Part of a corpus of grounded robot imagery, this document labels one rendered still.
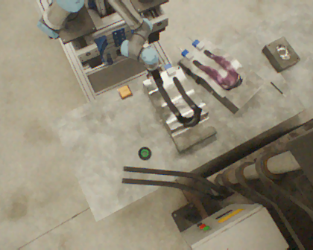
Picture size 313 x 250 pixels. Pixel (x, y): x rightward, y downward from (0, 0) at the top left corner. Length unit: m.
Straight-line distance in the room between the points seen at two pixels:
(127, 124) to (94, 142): 0.23
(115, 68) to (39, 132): 0.94
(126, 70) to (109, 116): 0.87
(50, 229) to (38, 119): 1.01
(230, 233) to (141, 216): 1.52
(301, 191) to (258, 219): 0.17
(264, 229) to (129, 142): 0.97
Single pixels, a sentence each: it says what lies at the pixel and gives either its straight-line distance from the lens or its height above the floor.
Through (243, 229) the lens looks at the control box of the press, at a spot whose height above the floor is 1.47.
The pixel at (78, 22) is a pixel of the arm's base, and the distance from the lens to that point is 1.76.
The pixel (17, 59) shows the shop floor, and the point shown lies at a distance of 3.15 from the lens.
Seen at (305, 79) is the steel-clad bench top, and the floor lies 0.80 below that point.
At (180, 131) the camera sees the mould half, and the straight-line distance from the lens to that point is 1.66.
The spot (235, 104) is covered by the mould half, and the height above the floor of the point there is 0.91.
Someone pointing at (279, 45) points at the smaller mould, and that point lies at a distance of 2.07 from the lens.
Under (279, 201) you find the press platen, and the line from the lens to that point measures 1.28.
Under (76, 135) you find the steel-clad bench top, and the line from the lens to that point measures 1.78.
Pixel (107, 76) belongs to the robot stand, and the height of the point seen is 0.21.
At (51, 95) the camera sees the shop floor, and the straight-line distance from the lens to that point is 2.84.
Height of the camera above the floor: 2.46
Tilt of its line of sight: 74 degrees down
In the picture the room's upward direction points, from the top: 2 degrees clockwise
